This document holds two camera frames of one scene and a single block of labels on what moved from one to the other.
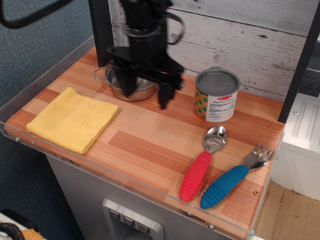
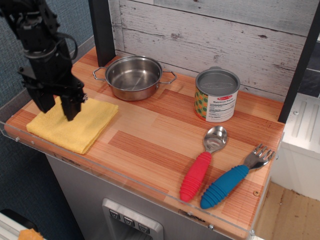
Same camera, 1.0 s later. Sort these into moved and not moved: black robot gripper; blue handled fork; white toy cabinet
Moved: black robot gripper
Not moved: blue handled fork; white toy cabinet
